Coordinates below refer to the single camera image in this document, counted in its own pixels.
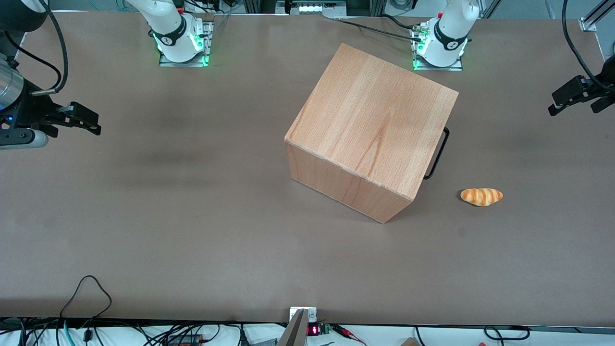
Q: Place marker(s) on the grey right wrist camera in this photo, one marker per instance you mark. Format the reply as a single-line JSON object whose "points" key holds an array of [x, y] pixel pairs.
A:
{"points": [[29, 139]]}

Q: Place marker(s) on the red and black clip leads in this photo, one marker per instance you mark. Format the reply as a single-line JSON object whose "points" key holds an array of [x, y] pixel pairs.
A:
{"points": [[343, 330]]}

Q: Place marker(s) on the grey metal camera post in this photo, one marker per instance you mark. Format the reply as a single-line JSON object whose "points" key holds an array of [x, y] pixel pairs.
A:
{"points": [[295, 334]]}

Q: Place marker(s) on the black and orange device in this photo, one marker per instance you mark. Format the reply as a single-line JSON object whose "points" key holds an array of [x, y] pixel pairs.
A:
{"points": [[185, 340]]}

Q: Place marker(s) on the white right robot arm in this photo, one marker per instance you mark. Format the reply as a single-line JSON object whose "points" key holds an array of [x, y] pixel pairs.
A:
{"points": [[168, 19]]}

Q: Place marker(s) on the light wooden drawer cabinet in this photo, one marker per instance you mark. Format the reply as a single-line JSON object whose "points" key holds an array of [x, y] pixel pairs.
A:
{"points": [[370, 110]]}

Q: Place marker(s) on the aluminium extrusion bracket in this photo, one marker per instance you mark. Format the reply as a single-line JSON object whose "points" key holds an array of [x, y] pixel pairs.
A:
{"points": [[588, 23]]}

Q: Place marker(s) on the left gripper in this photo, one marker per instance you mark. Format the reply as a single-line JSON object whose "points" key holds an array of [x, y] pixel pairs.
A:
{"points": [[597, 91]]}

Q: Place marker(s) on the red digit display module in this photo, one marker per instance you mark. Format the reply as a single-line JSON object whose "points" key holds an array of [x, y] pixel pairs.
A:
{"points": [[313, 330]]}

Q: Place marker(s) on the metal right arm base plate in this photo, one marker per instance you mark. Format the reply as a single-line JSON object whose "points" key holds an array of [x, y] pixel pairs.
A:
{"points": [[207, 48]]}

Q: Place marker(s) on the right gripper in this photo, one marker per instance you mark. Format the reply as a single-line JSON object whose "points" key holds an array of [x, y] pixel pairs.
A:
{"points": [[32, 111]]}

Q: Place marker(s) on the toy croissant bread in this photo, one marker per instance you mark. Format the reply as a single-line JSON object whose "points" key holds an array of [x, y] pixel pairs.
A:
{"points": [[481, 196]]}

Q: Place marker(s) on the small silver metal bracket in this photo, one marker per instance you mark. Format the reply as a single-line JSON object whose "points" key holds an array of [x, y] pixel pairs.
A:
{"points": [[312, 315]]}

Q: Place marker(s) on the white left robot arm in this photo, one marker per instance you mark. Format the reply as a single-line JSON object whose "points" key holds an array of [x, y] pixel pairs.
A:
{"points": [[449, 29]]}

